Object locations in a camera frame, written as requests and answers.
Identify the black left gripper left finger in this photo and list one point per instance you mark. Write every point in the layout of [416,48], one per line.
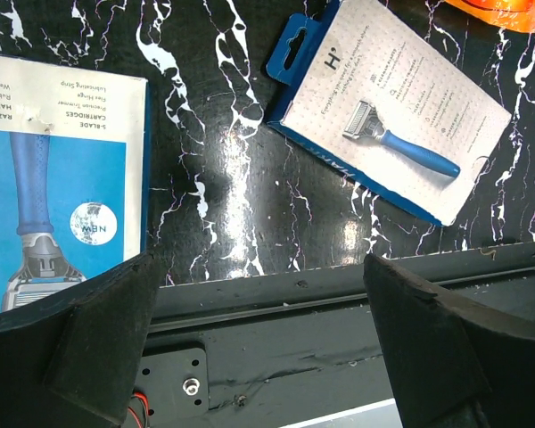
[71,359]

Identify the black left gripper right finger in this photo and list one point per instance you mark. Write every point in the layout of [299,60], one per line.
[451,361]

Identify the blue Harry's razor box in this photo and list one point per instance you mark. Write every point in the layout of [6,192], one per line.
[74,170]

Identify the orange razor pack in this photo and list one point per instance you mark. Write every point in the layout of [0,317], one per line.
[515,15]

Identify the white Harry's razor box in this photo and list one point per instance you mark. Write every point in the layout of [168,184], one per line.
[365,94]

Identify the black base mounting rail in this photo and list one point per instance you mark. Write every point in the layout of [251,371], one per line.
[298,348]

